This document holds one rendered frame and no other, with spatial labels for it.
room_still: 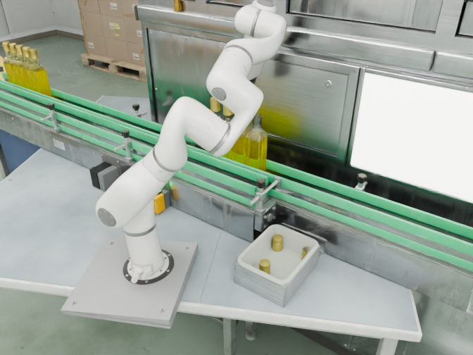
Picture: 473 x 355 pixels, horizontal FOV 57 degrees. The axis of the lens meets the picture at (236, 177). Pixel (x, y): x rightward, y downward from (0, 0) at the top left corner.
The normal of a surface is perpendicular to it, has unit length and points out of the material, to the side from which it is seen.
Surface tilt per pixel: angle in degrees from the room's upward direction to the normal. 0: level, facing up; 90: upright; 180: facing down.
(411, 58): 90
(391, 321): 0
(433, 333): 90
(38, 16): 90
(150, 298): 3
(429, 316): 90
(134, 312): 3
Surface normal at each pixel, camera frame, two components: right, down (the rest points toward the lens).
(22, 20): 0.82, 0.30
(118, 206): -0.34, 0.53
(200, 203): -0.58, 0.43
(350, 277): 0.00, -0.85
